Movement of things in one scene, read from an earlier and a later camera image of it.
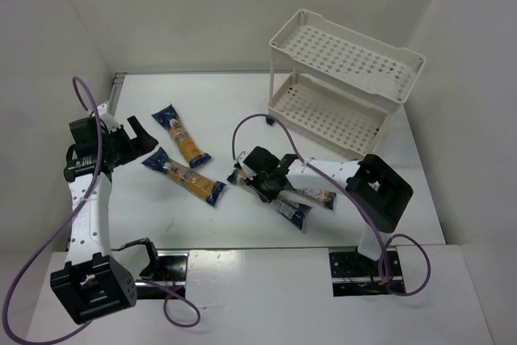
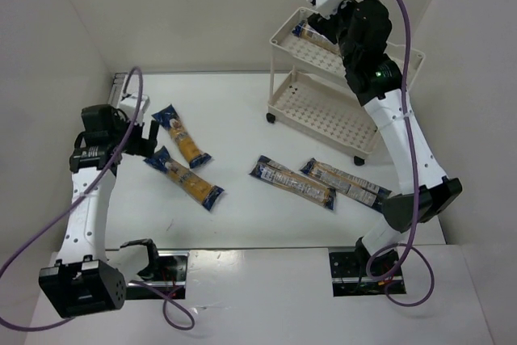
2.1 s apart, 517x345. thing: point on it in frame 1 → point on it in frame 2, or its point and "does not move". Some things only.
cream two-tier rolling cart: [338, 85] does not move
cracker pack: [237, 176] → [306, 31]
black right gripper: [263, 185] → [323, 22]
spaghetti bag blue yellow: [169, 117] does not move
